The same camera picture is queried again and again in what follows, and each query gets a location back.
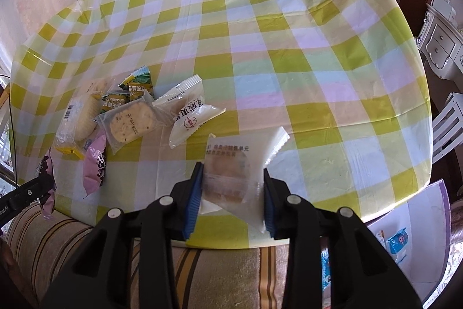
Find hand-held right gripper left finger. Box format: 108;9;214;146
43;161;205;309

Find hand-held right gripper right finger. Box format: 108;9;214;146
262;168;424;309

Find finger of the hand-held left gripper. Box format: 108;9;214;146
14;173;55;210

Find pink snack packet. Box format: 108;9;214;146
82;133;107;199
36;148;56;221

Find clear round pastry packet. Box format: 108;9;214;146
199;126;291;233

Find blue and white snack packet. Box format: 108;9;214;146
321;247;331;291
385;227;411;255

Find white red-label nut packet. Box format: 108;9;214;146
152;74;227;149

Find yellow-edged rice cracker packet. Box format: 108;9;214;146
54;78;113;159

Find clear seeded biscuit packet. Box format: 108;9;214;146
96;92;161;155

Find purple-rimmed white cardboard box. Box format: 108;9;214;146
320;179;453;309

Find striped sofa cushion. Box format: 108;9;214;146
3;202;326;309

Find yellow-green checked tablecloth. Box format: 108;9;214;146
10;0;433;248

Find embroidered lace curtain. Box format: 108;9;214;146
423;204;463;309

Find white slatted stool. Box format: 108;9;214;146
430;92;463;165

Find ornate white dresser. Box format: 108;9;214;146
416;0;463;80

